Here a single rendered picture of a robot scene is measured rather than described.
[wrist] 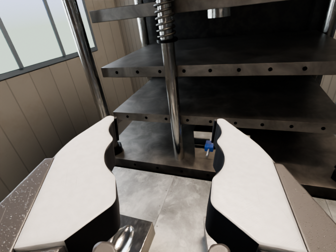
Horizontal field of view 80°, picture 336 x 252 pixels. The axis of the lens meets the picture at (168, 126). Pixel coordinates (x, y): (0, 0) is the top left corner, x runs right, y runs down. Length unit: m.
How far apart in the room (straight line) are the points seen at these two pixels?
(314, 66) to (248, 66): 0.22
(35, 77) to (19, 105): 0.32
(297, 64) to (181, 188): 0.68
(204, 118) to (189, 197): 0.37
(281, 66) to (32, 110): 2.21
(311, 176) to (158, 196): 0.70
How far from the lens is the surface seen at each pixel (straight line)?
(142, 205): 0.94
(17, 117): 2.41
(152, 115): 1.08
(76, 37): 1.06
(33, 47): 2.47
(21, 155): 2.50
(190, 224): 0.86
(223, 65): 0.90
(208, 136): 1.04
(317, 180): 1.14
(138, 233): 0.78
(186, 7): 0.92
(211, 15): 1.14
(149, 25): 1.75
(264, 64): 0.90
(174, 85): 0.92
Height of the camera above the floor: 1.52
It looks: 30 degrees down
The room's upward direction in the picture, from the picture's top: 7 degrees counter-clockwise
